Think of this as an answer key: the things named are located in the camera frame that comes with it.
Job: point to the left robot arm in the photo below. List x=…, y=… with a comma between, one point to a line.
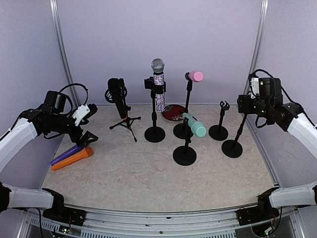
x=50, y=135

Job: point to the black stand with phone clamp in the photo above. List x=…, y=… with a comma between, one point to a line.
x=154, y=134

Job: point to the glitter silver-head microphone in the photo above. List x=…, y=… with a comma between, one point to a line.
x=157, y=66

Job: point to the right aluminium corner post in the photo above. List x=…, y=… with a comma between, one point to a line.
x=258, y=42

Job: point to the aluminium front rail frame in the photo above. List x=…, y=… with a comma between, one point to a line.
x=219, y=223

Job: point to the purple microphone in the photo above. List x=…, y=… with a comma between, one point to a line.
x=73, y=150

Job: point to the black round-base stand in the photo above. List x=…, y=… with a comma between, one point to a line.
x=232, y=148
x=219, y=132
x=185, y=155

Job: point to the aluminium corner post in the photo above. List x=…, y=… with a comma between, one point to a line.
x=60, y=41
x=258, y=42

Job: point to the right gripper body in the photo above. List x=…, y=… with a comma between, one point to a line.
x=263, y=107

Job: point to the pink microphone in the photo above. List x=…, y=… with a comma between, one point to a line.
x=195, y=76

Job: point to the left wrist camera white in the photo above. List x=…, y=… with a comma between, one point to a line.
x=80, y=113

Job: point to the left aluminium corner post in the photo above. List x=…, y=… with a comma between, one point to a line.
x=60, y=41

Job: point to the tall black stand back-right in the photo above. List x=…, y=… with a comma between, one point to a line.
x=180, y=129

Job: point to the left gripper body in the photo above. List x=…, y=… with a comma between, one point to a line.
x=75, y=136

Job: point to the black tripod mic stand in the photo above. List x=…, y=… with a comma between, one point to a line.
x=127, y=123

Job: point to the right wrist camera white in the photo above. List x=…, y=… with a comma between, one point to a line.
x=254, y=87

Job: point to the teal microphone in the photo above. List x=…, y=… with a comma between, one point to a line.
x=196, y=127

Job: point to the orange microphone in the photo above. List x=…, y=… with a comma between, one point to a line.
x=84, y=153

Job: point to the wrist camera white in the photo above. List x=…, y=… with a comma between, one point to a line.
x=80, y=113
x=254, y=87

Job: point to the black microphone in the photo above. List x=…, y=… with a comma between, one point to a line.
x=116, y=91

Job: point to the red floral round plate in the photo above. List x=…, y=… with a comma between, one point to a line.
x=173, y=112

